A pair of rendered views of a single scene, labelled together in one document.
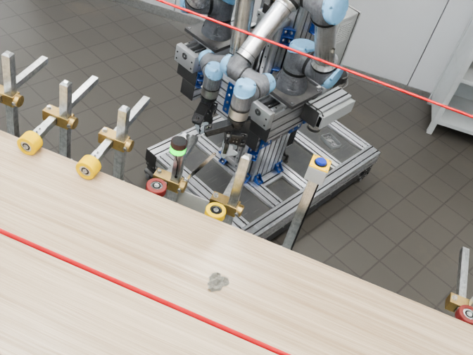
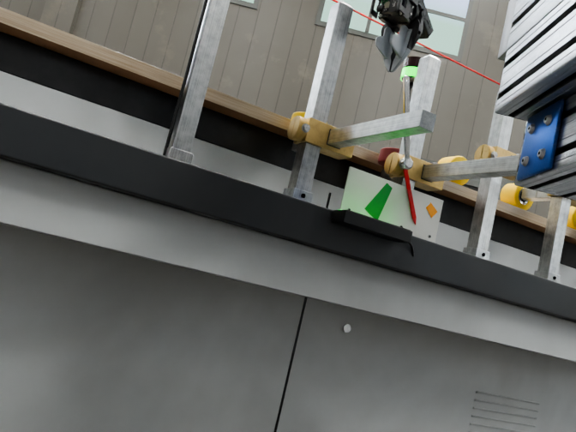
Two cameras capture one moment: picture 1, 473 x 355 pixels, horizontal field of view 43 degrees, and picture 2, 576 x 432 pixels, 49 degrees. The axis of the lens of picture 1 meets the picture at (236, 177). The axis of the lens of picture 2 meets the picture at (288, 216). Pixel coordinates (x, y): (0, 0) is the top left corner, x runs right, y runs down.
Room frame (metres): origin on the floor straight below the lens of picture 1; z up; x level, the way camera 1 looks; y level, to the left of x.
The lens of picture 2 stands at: (2.69, -0.77, 0.51)
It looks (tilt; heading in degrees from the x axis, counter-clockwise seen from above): 7 degrees up; 144
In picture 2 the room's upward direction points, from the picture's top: 13 degrees clockwise
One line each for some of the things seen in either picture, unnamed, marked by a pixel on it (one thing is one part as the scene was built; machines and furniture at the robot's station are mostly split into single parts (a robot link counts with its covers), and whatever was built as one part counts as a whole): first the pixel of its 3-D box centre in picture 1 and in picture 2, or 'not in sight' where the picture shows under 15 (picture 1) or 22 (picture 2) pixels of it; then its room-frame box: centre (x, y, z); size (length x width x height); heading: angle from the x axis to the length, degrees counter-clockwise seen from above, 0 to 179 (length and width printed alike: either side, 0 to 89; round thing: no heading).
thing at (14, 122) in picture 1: (11, 101); not in sight; (1.83, 0.97, 0.92); 0.03 x 0.03 x 0.48; 81
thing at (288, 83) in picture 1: (293, 77); not in sight; (2.33, -0.12, 1.09); 0.15 x 0.15 x 0.10
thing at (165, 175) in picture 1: (169, 182); (413, 171); (1.71, 0.26, 0.85); 0.13 x 0.06 x 0.05; 81
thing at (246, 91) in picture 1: (243, 94); not in sight; (1.77, 0.06, 1.31); 0.09 x 0.08 x 0.11; 149
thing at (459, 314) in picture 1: (462, 321); not in sight; (1.42, -0.95, 0.85); 0.08 x 0.08 x 0.11
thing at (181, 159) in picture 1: (176, 179); (409, 158); (1.71, 0.23, 0.87); 0.03 x 0.03 x 0.48; 81
